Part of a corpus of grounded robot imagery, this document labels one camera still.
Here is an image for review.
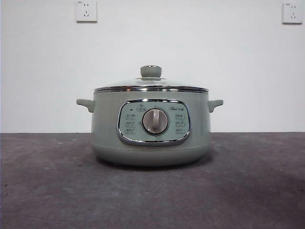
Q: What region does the white wall socket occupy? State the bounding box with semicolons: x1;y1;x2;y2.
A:
282;2;304;24
76;0;98;23

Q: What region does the sage green electric pot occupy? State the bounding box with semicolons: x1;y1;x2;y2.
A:
76;88;224;167

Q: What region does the glass lid with green knob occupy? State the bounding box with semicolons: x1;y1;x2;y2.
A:
93;64;209;93

